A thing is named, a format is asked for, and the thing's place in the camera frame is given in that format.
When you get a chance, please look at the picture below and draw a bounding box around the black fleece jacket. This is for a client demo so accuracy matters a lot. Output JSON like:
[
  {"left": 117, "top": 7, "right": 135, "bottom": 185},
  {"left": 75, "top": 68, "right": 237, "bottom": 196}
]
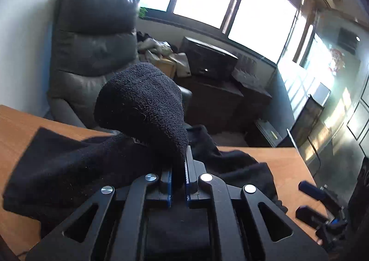
[{"left": 2, "top": 62, "right": 288, "bottom": 239}]

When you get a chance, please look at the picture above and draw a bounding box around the pile of beige clothes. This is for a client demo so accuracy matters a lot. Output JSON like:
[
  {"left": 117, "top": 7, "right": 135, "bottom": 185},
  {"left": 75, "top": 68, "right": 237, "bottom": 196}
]
[{"left": 136, "top": 32, "right": 191, "bottom": 77}]

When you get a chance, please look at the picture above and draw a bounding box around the dark wooden cabinet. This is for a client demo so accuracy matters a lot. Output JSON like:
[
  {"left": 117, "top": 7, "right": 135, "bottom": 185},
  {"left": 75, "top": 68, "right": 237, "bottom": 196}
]
[{"left": 175, "top": 54, "right": 272, "bottom": 133}]

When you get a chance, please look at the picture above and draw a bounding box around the light wooden box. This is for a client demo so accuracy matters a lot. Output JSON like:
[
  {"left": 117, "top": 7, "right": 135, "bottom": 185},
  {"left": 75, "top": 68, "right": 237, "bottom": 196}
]
[{"left": 155, "top": 59, "right": 176, "bottom": 79}]

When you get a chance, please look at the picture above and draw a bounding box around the black monitor on cabinet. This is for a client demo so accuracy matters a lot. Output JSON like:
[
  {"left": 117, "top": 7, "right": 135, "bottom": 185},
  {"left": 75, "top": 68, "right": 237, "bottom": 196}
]
[{"left": 179, "top": 37, "right": 238, "bottom": 81}]

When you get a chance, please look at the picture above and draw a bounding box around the dark leather armchair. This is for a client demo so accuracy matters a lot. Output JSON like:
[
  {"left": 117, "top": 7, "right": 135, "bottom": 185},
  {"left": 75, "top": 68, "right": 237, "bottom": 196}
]
[{"left": 47, "top": 0, "right": 193, "bottom": 137}]

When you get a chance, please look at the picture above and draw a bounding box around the green plant on windowsill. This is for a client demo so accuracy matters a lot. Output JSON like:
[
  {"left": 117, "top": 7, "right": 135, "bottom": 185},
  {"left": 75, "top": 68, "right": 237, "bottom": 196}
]
[{"left": 138, "top": 7, "right": 148, "bottom": 19}]

